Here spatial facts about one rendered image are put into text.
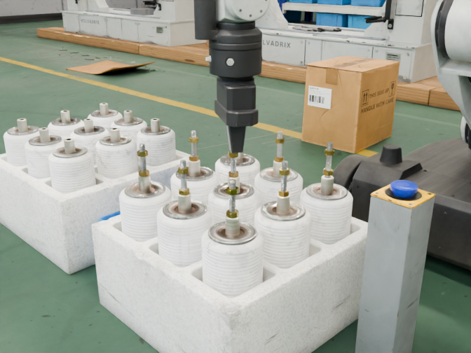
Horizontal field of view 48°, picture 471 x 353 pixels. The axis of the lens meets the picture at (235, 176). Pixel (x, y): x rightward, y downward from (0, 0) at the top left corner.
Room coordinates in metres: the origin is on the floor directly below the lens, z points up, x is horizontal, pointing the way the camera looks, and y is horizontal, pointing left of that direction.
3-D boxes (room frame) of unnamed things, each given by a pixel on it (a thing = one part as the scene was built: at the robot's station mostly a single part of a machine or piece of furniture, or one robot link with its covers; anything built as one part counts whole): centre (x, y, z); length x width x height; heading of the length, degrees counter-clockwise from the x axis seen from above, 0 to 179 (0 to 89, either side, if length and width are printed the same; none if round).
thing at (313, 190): (0.89, -0.17, 0.25); 0.08 x 0.08 x 0.01
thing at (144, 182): (0.90, 0.17, 0.26); 0.02 x 0.02 x 0.03
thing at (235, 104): (0.89, 0.00, 0.45); 0.13 x 0.10 x 0.12; 15
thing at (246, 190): (0.89, 0.00, 0.25); 0.08 x 0.08 x 0.01
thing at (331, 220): (0.89, -0.17, 0.16); 0.10 x 0.10 x 0.18
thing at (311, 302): (0.90, 0.00, 0.09); 0.39 x 0.39 x 0.18; 43
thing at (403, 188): (0.74, -0.25, 0.32); 0.04 x 0.04 x 0.02
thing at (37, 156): (1.20, 0.45, 0.16); 0.10 x 0.10 x 0.18
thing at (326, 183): (0.89, -0.17, 0.26); 0.02 x 0.02 x 0.03
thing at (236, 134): (0.88, 0.00, 0.36); 0.03 x 0.02 x 0.06; 105
